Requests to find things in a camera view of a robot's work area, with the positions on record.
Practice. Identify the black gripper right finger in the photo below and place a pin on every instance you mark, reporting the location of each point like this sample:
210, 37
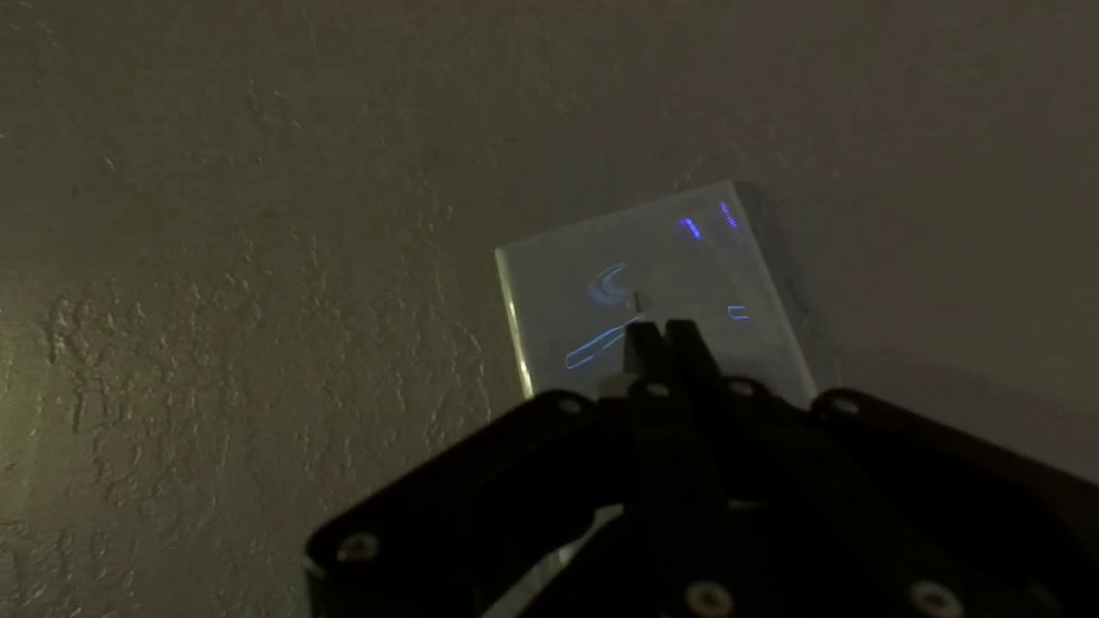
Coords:
893, 503

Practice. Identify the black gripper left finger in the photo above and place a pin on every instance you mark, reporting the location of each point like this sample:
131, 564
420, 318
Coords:
537, 493

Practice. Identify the white light switch plate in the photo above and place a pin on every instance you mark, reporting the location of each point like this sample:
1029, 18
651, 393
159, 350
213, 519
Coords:
675, 271

